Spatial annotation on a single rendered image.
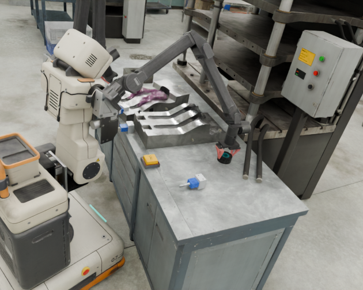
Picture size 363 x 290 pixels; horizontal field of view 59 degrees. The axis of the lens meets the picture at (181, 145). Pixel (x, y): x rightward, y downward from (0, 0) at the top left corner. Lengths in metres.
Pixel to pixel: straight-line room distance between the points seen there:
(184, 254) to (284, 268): 1.17
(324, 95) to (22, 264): 1.69
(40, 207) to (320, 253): 2.02
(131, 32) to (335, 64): 4.73
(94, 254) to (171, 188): 0.63
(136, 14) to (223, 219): 5.05
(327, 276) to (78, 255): 1.68
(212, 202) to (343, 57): 0.99
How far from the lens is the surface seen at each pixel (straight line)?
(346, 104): 2.68
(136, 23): 6.17
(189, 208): 1.47
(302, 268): 2.57
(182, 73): 2.97
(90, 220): 2.09
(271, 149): 2.41
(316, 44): 1.95
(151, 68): 1.45
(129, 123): 1.89
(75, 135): 1.61
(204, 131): 1.87
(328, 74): 1.88
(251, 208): 1.57
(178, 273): 1.58
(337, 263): 2.76
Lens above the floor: 1.81
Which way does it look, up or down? 33 degrees down
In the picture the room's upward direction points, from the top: 11 degrees clockwise
